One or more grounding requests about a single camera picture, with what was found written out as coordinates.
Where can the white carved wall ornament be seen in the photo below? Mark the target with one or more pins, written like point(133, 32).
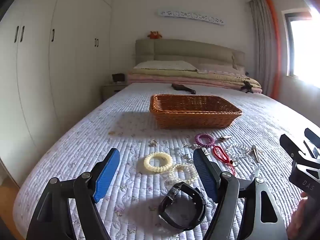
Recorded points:
point(191, 16)

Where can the white wardrobe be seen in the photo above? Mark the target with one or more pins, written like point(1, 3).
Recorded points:
point(62, 67)

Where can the black wrist watch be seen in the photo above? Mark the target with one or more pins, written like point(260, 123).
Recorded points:
point(192, 215)

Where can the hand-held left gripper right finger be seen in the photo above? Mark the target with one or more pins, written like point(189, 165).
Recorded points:
point(205, 173)

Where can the dark bedside clock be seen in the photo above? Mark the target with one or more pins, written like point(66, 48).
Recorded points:
point(118, 78)

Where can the orange curtain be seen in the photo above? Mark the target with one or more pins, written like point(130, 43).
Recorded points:
point(275, 55)

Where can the person's right hand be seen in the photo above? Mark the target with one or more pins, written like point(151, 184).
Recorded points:
point(308, 217)

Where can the metal alligator hair clip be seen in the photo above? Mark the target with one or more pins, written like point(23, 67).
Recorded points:
point(255, 152)

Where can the beige nightstand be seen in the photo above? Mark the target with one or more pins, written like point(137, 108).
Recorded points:
point(112, 91)

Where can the orange plush toy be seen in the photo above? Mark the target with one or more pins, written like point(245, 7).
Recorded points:
point(155, 35)

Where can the window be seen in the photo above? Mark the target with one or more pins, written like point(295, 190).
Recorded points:
point(305, 50)

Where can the grey curtain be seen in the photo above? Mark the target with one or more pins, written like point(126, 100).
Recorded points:
point(260, 42)

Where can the small white hair clip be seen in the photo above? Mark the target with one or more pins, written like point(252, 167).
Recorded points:
point(225, 137)

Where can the black hair bow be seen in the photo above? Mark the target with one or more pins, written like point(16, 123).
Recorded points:
point(247, 86)

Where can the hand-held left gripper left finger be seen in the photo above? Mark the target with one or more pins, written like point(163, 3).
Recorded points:
point(107, 173)

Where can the floral quilted bed cover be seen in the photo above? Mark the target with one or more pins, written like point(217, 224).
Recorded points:
point(100, 135)

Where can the yellow folded blanket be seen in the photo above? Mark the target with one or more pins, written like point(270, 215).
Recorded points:
point(200, 74)

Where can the small silver earring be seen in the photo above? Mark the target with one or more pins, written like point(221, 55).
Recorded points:
point(153, 143)

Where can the brown wicker basket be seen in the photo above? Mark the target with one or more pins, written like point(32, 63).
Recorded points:
point(192, 110)

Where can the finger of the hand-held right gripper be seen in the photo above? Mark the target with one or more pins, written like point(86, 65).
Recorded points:
point(290, 143)
point(312, 136)

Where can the white pillow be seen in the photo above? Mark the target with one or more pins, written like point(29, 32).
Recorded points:
point(165, 65)

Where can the beige padded headboard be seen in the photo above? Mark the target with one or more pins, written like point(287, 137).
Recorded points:
point(187, 51)

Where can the pink pillow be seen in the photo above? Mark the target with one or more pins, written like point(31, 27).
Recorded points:
point(220, 68)

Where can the dark wooden hairbrush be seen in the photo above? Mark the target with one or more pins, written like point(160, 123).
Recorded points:
point(183, 88)

